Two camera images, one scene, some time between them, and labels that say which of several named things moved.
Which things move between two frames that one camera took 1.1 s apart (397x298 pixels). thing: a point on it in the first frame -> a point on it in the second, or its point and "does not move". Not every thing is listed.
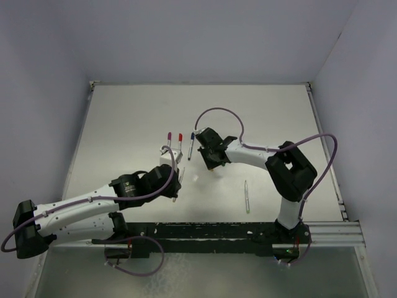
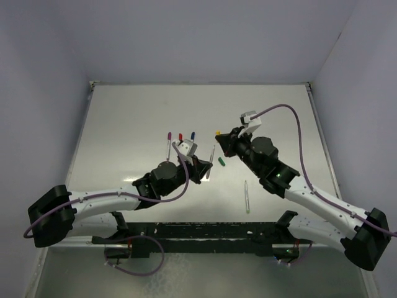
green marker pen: (247, 198) does not move
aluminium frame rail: (84, 243) does not move
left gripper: (172, 192) -> (198, 168)
